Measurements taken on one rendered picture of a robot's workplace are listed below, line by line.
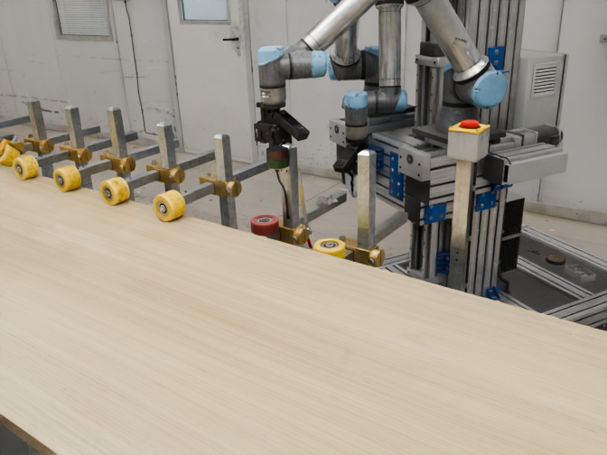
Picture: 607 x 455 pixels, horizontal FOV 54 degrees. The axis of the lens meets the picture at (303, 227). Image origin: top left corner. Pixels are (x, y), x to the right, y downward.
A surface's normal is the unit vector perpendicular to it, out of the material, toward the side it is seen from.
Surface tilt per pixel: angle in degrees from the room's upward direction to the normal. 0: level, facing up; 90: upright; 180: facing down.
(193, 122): 90
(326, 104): 90
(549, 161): 90
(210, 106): 90
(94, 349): 0
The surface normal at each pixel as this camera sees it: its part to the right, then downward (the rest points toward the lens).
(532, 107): 0.44, 0.34
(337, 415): -0.04, -0.92
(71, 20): -0.55, 0.34
